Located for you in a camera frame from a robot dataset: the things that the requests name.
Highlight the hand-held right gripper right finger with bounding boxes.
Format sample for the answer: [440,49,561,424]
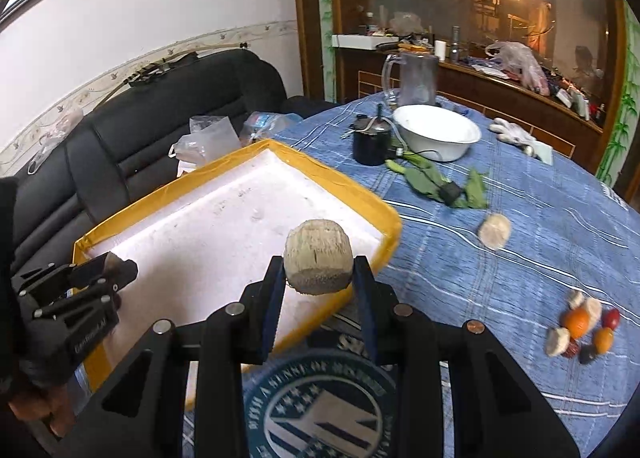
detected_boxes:
[352,255,583,458]

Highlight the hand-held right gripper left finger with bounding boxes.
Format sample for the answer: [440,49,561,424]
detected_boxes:
[65,255,287,458]

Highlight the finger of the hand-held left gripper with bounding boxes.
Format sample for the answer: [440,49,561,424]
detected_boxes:
[12,257,139,323]

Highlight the beige cork-like round block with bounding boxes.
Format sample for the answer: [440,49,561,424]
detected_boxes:
[284,219,353,296]

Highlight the white foam tray yellow tape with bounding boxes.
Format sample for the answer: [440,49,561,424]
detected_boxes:
[72,140,403,411]

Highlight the large orange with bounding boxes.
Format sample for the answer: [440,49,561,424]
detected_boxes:
[563,308,591,339]

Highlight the person's left hand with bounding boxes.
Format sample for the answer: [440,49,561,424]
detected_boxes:
[7,378,77,439]

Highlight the blue plaid tablecloth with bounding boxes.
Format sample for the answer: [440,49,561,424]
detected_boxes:
[182,88,633,458]

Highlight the green leaves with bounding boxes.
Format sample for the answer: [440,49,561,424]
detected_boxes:
[385,155,489,210]

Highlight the clear plastic bag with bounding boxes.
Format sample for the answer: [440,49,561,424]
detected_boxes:
[169,115,242,175]
[29,106,85,173]
[390,12,426,36]

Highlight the round tan fruit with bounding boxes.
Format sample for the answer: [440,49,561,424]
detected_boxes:
[477,214,512,251]

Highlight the black leather sofa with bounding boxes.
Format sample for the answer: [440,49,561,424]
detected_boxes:
[10,48,337,263]

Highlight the black cup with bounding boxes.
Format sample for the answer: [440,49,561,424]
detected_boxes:
[352,114,397,167]

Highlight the plastic water bottle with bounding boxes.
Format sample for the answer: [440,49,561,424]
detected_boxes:
[242,110,304,145]

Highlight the white bowl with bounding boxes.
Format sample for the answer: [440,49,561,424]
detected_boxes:
[392,105,482,162]

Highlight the wooden bow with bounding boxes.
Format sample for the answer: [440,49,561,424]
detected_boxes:
[97,42,251,111]

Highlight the white glove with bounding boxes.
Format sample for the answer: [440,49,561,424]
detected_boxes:
[490,118,538,146]

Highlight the pale green card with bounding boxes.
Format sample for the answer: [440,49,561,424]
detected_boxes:
[525,140,554,167]

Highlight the clear plastic pitcher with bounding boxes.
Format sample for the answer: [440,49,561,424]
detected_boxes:
[381,52,440,108]

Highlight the flat white box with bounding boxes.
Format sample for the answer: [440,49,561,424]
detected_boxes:
[331,34,401,50]

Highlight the white plastic bag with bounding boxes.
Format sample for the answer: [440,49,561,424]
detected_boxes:
[485,42,549,96]

